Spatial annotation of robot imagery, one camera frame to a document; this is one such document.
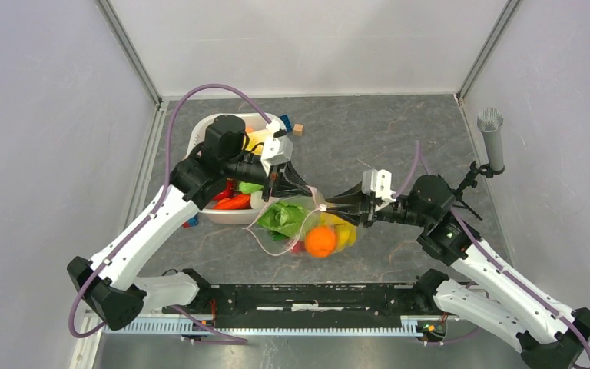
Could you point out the red pepper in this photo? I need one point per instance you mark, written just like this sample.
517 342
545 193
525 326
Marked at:
228 193

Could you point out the orange chili pepper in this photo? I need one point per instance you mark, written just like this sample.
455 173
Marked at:
238 202

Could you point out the orange bell pepper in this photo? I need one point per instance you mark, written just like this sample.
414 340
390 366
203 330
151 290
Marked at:
320 241

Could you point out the blue red toy block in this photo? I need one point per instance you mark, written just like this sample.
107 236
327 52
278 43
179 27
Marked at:
191 222

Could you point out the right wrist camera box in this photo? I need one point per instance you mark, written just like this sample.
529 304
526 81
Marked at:
378 183

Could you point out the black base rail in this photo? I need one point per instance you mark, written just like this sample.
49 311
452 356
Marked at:
371 305

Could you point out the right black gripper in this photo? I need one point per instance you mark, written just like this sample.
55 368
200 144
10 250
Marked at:
365 210

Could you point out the small wooden cube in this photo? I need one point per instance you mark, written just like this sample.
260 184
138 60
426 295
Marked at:
298 130

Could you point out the light green bitter gourd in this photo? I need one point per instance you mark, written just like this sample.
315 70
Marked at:
248 188

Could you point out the yellow banana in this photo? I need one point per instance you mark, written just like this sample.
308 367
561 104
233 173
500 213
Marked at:
346 233

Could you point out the clear zip top bag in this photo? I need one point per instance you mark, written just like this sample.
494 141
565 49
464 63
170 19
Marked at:
277 245

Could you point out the grey microphone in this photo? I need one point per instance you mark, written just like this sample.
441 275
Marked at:
489 123

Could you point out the green napa cabbage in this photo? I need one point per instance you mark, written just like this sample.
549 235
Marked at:
286 218

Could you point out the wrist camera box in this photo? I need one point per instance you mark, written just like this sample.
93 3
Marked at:
378 183
277 148

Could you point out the yellow crinkled lettuce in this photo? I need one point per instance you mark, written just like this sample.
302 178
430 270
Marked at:
256 140

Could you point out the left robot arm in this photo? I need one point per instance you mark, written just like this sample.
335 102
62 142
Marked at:
108 282

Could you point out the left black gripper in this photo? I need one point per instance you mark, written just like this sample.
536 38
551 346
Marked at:
288 184

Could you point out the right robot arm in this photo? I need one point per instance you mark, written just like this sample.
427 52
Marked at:
544 331

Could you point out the red apple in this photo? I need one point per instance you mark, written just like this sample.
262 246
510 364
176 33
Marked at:
299 248

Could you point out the white plastic basket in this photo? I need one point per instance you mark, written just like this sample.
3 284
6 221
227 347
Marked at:
237 216

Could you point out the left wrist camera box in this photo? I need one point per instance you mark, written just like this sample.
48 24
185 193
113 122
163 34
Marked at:
277 148

